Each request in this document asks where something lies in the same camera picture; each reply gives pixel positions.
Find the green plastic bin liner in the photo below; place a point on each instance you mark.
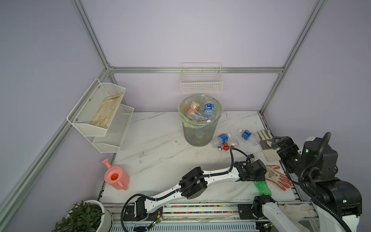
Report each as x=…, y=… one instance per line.
x=202, y=100

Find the pink watering can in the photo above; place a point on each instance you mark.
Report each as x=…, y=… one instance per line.
x=115, y=176

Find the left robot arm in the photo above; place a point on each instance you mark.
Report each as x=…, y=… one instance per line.
x=192, y=185

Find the blue label bottle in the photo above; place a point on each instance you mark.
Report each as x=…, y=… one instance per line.
x=249, y=137
x=220, y=140
x=209, y=112

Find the grey white work glove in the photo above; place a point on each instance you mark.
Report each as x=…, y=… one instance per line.
x=265, y=137

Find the red coated glove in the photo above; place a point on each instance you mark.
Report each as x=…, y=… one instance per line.
x=274, y=176

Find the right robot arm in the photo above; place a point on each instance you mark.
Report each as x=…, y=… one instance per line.
x=338, y=203

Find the potted green plant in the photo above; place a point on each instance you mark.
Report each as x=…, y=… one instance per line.
x=86, y=216

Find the beige cloth in shelf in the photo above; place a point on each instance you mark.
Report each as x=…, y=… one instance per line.
x=106, y=111

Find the green soda bottle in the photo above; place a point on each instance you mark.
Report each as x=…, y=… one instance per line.
x=263, y=188

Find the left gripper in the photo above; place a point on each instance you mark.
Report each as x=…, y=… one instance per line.
x=261, y=177

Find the white mesh two-tier shelf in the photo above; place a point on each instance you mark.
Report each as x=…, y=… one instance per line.
x=104, y=140

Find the white wire wall basket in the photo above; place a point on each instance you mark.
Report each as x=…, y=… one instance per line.
x=201, y=78

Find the white cotton glove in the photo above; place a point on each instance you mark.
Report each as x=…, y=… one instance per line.
x=297, y=212

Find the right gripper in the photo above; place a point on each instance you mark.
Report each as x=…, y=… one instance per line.
x=289, y=145

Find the grey mesh waste bin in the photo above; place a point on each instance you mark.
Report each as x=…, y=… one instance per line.
x=199, y=137

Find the orange label bottle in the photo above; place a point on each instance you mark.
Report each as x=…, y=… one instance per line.
x=193, y=113

